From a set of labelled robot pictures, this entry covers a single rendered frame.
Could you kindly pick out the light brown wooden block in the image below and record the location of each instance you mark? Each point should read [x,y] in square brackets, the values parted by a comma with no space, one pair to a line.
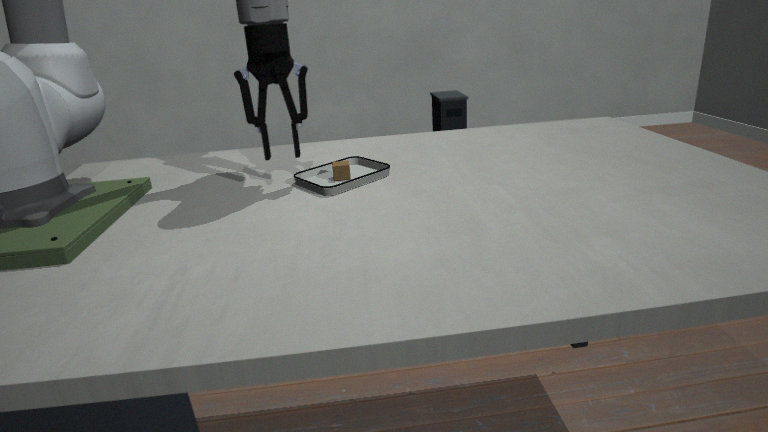
[341,170]

